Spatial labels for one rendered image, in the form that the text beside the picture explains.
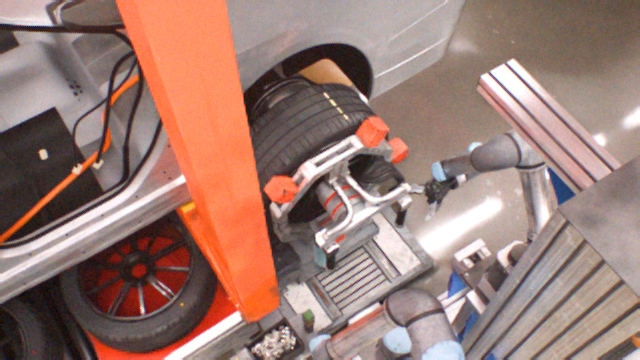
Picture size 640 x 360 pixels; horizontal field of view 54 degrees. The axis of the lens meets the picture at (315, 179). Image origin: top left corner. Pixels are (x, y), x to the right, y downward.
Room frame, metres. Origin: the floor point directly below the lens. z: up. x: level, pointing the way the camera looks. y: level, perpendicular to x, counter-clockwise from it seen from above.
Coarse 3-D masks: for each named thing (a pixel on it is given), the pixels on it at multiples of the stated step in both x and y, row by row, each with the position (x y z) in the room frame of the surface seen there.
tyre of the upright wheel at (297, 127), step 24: (288, 96) 1.44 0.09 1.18; (312, 96) 1.45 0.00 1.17; (336, 96) 1.46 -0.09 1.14; (264, 120) 1.35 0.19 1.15; (288, 120) 1.34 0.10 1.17; (312, 120) 1.33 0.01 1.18; (336, 120) 1.33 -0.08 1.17; (360, 120) 1.36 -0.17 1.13; (264, 144) 1.26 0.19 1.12; (288, 144) 1.24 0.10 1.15; (312, 144) 1.23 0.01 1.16; (264, 168) 1.18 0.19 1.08; (288, 168) 1.17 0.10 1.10; (264, 192) 1.12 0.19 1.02; (312, 216) 1.22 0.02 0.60
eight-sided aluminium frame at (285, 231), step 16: (336, 144) 1.26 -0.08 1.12; (352, 144) 1.26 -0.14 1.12; (384, 144) 1.34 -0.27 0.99; (320, 160) 1.20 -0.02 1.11; (336, 160) 1.19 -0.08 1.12; (304, 176) 1.14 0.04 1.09; (304, 192) 1.11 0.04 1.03; (368, 192) 1.28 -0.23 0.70; (272, 208) 1.08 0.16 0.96; (288, 208) 1.07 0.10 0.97; (288, 224) 1.06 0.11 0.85; (304, 224) 1.16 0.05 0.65; (288, 240) 1.05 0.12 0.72
